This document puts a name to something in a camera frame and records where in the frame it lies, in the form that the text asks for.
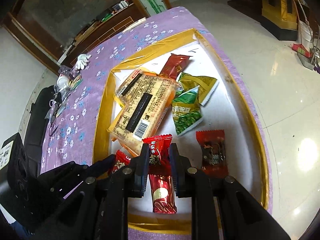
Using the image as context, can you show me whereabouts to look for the red candy packet left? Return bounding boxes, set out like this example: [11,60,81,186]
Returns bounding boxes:
[107,150,131,176]

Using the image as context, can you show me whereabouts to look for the dark red snack bar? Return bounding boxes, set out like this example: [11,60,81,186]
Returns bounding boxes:
[159,53,191,80]

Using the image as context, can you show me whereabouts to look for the white toy figure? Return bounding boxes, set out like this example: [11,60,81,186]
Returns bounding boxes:
[74,54,92,71]

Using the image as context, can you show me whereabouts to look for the white tray with yellow tape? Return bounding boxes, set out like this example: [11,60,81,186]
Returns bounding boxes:
[93,29,270,239]

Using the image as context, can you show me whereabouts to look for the olive green pea packet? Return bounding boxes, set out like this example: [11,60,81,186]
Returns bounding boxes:
[177,72,219,106]

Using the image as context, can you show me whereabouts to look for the red candy packet center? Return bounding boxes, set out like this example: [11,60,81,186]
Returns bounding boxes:
[143,134,172,176]

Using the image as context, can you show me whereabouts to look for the green pea snack packet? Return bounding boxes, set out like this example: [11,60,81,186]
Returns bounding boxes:
[171,86,203,137]

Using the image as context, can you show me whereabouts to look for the red candy packet right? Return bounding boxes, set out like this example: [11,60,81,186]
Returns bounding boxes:
[196,129,228,178]

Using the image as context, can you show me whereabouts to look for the red candy packet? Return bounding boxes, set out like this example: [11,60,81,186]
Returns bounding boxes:
[196,129,228,178]
[143,134,172,176]
[107,150,131,176]

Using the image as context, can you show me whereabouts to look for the orange cracker pack underneath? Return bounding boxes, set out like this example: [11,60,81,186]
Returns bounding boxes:
[108,100,143,157]

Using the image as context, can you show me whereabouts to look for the gold black pedestal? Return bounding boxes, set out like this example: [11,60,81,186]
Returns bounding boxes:
[261,0,298,41]

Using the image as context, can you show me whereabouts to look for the black chair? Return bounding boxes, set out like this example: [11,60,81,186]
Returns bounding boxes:
[1,86,54,226]

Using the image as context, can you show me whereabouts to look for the purple floral tablecloth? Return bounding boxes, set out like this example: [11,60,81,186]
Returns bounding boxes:
[39,6,274,240]

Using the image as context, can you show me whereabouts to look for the red dustpan and broom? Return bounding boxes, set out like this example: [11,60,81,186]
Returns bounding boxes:
[292,0,319,73]

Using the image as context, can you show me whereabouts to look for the large orange cracker pack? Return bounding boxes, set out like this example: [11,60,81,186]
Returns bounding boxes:
[108,69,178,141]

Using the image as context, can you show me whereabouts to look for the dark wooden cabinet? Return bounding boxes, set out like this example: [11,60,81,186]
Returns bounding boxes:
[1,0,147,73]

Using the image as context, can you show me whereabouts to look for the red snack stick bottom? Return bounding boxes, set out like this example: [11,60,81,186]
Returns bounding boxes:
[149,174,177,214]

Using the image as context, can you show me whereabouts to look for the clear plastic bag items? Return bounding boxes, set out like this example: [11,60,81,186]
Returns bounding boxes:
[46,66,82,137]

